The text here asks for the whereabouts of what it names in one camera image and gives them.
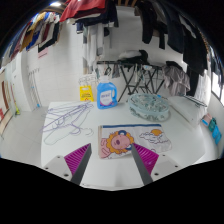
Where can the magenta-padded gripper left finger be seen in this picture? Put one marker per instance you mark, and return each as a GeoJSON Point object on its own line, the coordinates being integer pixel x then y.
{"type": "Point", "coordinates": [77, 159]}

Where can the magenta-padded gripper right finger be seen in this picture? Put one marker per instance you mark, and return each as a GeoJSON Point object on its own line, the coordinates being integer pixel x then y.
{"type": "Point", "coordinates": [146, 158]}

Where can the cartoon lion print towel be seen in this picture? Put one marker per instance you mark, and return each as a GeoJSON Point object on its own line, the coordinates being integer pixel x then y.
{"type": "Point", "coordinates": [115, 141]}

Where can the pale blue round clip hanger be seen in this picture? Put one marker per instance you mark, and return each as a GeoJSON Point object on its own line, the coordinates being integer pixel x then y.
{"type": "Point", "coordinates": [148, 107]}

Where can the white pillow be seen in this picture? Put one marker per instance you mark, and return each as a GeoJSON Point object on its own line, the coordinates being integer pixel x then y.
{"type": "Point", "coordinates": [183, 110]}

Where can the blue detergent bottle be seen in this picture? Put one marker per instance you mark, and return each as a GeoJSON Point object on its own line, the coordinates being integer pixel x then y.
{"type": "Point", "coordinates": [106, 96]}

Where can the teal cloth item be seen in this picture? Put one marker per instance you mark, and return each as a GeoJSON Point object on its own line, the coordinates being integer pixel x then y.
{"type": "Point", "coordinates": [213, 128]}

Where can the black folding drying rack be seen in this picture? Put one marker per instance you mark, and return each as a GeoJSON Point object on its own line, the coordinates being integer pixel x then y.
{"type": "Point", "coordinates": [128, 75]}

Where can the grey garment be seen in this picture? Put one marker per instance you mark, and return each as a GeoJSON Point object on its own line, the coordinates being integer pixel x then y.
{"type": "Point", "coordinates": [176, 78]}

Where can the white folded garment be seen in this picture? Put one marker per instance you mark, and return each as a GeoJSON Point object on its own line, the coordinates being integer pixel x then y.
{"type": "Point", "coordinates": [128, 55]}

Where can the dark hanging clothes row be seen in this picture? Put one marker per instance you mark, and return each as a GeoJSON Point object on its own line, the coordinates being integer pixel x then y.
{"type": "Point", "coordinates": [173, 30]}

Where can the colourful hanging clothes row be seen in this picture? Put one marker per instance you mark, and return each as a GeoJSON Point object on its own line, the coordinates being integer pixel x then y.
{"type": "Point", "coordinates": [35, 33]}

